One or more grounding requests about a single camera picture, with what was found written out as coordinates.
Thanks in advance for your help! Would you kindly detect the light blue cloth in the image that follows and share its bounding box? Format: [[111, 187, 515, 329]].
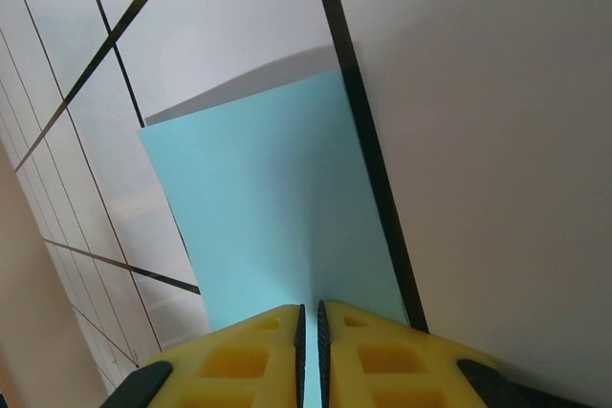
[[137, 71, 411, 408]]

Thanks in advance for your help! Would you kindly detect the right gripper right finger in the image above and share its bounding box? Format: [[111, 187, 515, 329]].
[[317, 299, 525, 408]]

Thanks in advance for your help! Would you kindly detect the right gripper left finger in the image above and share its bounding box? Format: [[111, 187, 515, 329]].
[[102, 302, 308, 408]]

